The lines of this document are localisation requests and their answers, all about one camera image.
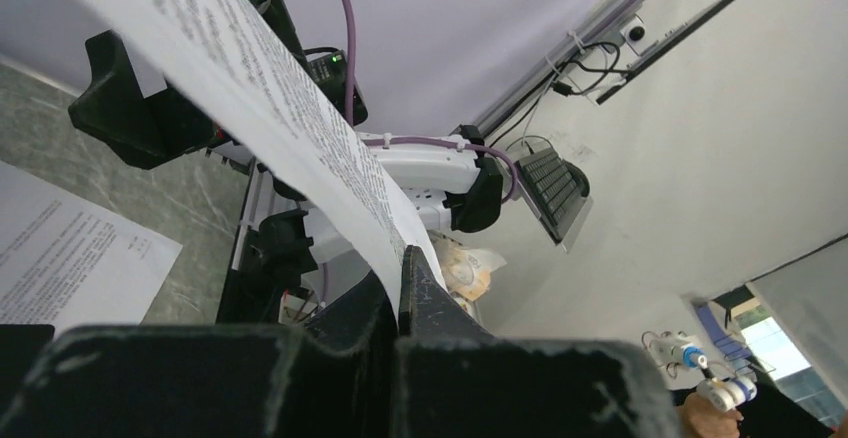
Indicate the printed white paper sheet lower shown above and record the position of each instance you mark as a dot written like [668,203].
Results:
[68,262]

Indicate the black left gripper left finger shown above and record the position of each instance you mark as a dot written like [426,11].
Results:
[326,377]

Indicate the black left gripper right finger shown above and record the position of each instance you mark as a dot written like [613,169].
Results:
[453,378]

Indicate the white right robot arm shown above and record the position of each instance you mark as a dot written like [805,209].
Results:
[454,182]

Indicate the printed white paper sheet top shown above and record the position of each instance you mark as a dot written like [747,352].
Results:
[358,196]

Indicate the black keyboard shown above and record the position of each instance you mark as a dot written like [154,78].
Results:
[558,194]

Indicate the overhead camera on rail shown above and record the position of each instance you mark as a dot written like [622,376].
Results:
[634,32]

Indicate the printed white paper sheet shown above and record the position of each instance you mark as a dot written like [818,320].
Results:
[68,262]
[358,196]

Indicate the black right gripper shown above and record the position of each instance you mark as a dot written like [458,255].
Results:
[256,47]

